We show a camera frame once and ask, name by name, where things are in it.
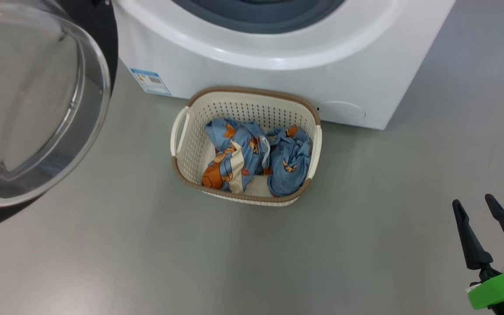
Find blue garment with orange bears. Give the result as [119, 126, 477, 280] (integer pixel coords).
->
[202, 117, 272, 194]

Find black-rimmed glass washer door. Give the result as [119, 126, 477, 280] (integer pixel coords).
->
[0, 0, 119, 235]

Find white front-load washing machine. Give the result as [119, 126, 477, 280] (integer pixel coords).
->
[111, 0, 456, 130]

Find round white filter cover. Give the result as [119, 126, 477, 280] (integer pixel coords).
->
[320, 101, 366, 122]

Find cream basket with brown rim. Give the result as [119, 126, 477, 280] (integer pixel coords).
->
[170, 86, 323, 207]

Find blue energy label sticker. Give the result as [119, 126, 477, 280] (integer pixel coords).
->
[129, 68, 172, 97]

